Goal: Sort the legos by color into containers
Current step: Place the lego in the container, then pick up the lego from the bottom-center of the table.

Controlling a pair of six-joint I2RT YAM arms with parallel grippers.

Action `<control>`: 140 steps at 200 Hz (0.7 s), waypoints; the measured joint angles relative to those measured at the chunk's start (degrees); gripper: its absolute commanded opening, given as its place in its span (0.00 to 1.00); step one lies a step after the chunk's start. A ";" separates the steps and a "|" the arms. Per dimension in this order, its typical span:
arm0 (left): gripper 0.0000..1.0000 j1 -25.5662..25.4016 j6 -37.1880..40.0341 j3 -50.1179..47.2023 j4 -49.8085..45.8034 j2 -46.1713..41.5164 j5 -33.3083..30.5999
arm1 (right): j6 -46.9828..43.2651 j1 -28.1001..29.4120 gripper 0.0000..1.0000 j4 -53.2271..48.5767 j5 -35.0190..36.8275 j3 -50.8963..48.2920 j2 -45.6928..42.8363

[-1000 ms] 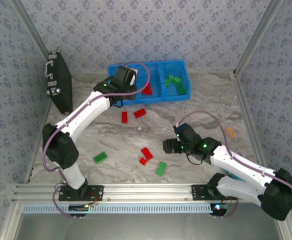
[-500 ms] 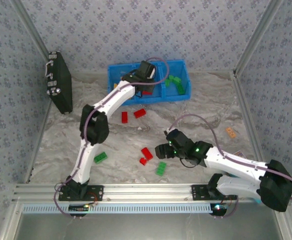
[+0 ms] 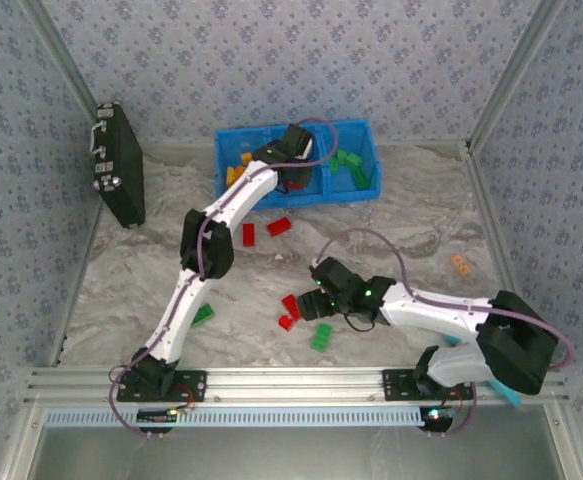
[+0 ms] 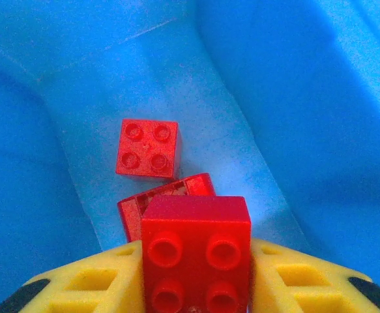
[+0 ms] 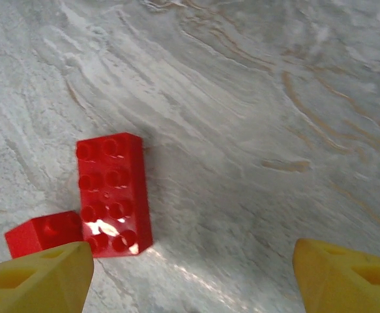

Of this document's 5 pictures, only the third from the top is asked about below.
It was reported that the blue three-compartment bin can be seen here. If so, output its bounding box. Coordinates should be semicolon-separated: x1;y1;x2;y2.
214;118;382;210

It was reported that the orange brick at right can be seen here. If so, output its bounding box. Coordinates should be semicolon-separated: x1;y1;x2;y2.
449;254;473;278

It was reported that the small circuit board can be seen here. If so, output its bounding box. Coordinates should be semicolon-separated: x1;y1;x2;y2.
137;408;178;425
420;407;455;431

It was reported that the grey metal panel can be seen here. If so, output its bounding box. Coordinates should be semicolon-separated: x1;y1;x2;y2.
0;424;583;480

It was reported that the black hard case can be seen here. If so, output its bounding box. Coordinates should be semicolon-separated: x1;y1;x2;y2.
89;102;146;230

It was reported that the light blue plastic tool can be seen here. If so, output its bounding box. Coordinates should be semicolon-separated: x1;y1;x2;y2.
443;333;523;407

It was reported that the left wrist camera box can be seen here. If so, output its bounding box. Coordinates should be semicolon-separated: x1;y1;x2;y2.
283;123;318;162

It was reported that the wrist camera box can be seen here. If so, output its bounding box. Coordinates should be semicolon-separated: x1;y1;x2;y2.
309;257;360;297
283;123;318;162

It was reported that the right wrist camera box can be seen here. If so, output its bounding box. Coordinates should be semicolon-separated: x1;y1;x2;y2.
309;257;360;297

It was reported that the purple cable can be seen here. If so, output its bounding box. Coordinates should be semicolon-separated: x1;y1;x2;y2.
314;228;576;439
108;117;341;439

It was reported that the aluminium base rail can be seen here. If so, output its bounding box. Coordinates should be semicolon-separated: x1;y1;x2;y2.
25;366;570;404

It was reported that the slotted cable duct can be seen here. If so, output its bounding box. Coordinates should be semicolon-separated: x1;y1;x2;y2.
44;405;425;427

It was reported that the silver case handle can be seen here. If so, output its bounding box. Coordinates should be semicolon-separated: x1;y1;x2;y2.
88;119;110;156

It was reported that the aluminium frame post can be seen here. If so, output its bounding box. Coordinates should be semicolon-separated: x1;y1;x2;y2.
20;0;103;115
465;0;567;151

